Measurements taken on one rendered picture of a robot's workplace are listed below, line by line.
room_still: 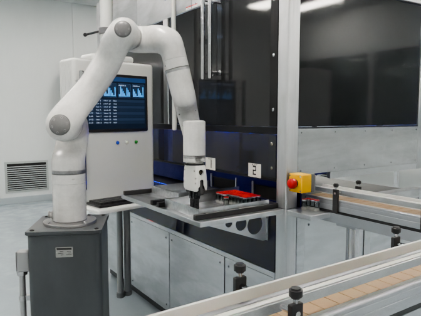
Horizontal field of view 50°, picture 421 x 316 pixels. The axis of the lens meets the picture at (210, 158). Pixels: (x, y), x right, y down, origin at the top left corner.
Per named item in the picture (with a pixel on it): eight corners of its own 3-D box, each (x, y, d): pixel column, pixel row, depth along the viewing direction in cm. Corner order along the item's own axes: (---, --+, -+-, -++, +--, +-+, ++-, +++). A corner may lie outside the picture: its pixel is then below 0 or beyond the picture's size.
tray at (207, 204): (230, 198, 204) (230, 190, 203) (269, 208, 182) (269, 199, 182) (165, 207, 185) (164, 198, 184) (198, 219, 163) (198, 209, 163)
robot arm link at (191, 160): (210, 155, 166) (210, 163, 166) (197, 153, 173) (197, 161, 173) (191, 157, 161) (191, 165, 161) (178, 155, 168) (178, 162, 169)
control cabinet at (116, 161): (137, 189, 278) (135, 61, 271) (155, 193, 264) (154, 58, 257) (59, 200, 243) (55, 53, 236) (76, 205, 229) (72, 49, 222)
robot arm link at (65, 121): (75, 146, 169) (64, 149, 153) (47, 128, 168) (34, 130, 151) (148, 35, 167) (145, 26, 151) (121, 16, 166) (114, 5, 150)
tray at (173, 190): (208, 186, 238) (208, 180, 238) (239, 193, 217) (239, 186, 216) (151, 192, 219) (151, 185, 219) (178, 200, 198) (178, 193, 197)
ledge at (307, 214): (311, 210, 187) (311, 205, 186) (335, 216, 176) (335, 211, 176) (286, 214, 179) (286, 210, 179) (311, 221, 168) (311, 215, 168)
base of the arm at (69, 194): (37, 229, 156) (35, 177, 154) (49, 217, 175) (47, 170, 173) (93, 227, 158) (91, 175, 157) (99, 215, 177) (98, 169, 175)
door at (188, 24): (170, 123, 256) (169, 18, 251) (217, 125, 218) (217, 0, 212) (169, 123, 256) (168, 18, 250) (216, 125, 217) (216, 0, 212)
